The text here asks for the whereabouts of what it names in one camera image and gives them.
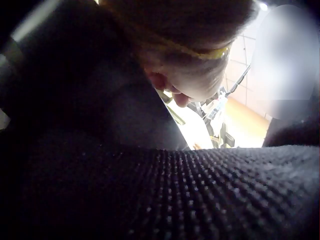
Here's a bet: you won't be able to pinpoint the person's left fingers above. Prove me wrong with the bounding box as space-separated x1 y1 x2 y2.
146 71 192 108

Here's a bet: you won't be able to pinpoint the person's left hand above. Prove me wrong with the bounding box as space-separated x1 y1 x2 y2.
99 0 256 108

